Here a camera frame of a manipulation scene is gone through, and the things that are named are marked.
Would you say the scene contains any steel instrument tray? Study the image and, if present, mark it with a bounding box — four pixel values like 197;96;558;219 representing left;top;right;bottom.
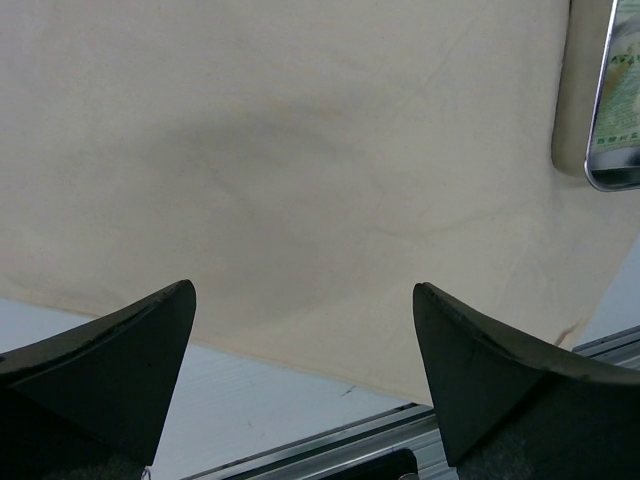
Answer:
584;1;639;192

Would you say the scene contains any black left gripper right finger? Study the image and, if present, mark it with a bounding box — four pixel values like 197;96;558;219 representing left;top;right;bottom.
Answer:
413;283;639;479

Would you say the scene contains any beige cloth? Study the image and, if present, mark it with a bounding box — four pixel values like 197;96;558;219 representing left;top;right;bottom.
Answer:
1;1;639;402

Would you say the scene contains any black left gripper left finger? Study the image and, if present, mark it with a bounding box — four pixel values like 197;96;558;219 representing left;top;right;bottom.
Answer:
1;280;196;479

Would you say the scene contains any aluminium rail frame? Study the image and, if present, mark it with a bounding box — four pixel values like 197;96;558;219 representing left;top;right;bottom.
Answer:
206;328;639;479

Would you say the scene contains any green gauze packet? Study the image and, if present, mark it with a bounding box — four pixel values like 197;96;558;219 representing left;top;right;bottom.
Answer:
592;1;639;152

